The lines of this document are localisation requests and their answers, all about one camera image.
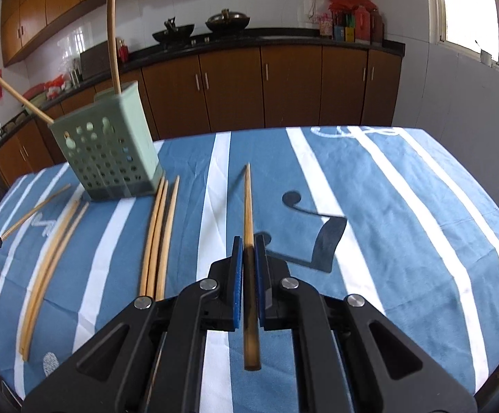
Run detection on table chopstick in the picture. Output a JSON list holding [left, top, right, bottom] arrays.
[[0, 184, 71, 242], [19, 200, 80, 361], [21, 201, 91, 362]]

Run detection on leaning chopstick in holder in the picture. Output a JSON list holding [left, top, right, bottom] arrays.
[[0, 76, 54, 125]]

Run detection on green perforated utensil holder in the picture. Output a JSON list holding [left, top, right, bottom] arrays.
[[50, 80, 164, 200]]

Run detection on upright chopstick in holder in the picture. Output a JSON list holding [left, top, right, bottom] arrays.
[[106, 0, 121, 94]]

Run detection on black wok left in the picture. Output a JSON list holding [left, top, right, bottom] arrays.
[[152, 17, 195, 47]]

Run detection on black lidded wok right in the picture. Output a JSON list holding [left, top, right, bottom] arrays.
[[206, 9, 250, 35]]

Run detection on dark cutting board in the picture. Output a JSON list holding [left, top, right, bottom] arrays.
[[79, 42, 110, 80]]

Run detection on red bottle on counter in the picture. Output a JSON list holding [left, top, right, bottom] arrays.
[[117, 38, 129, 63]]

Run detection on blue white striped tablecloth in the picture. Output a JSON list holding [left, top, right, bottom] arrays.
[[0, 127, 499, 412]]

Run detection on lower wooden kitchen cabinets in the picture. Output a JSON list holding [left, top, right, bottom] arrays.
[[0, 45, 404, 199]]

